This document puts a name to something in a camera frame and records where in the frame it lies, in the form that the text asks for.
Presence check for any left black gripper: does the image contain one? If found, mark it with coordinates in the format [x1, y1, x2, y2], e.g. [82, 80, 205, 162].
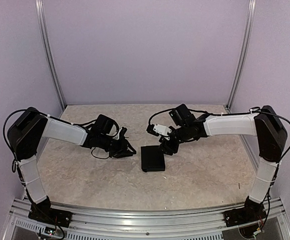
[98, 133, 136, 158]

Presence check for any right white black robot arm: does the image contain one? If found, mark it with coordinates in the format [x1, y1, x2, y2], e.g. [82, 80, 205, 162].
[153, 104, 288, 222]

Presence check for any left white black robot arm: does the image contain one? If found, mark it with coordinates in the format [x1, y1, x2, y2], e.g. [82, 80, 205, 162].
[2, 107, 136, 223]

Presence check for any small circuit board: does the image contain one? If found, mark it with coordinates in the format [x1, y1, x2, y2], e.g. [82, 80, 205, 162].
[37, 226, 57, 237]

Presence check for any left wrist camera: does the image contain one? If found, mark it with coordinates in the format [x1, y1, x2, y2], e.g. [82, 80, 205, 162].
[113, 127, 127, 140]

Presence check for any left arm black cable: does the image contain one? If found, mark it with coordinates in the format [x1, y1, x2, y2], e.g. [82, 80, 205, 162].
[72, 119, 97, 128]

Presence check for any front aluminium frame rail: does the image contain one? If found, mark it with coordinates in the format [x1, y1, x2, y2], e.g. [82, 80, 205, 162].
[0, 198, 290, 240]

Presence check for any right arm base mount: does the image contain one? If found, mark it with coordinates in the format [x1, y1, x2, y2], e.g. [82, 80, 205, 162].
[223, 197, 267, 227]

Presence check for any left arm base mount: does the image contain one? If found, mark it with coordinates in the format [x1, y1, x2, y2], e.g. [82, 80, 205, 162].
[28, 197, 73, 228]

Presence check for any right vertical aluminium post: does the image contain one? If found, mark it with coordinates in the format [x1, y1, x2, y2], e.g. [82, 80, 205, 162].
[226, 0, 257, 111]

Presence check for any vertical aluminium post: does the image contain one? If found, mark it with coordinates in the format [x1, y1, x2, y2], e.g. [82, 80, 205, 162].
[226, 0, 257, 111]
[34, 0, 67, 110]

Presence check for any left vertical aluminium post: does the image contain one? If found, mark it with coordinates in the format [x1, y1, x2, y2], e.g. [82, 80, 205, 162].
[34, 0, 67, 110]

